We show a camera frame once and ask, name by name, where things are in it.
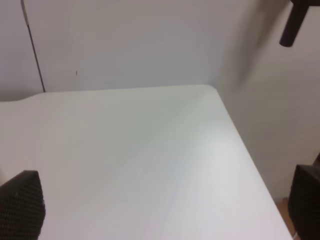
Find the black pole in background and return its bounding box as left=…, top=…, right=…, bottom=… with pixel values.
left=279, top=0, right=313, bottom=48

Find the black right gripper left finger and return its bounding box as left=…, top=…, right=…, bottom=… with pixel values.
left=0, top=170, right=46, bottom=240

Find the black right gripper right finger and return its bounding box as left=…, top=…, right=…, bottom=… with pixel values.
left=288, top=165, right=320, bottom=240

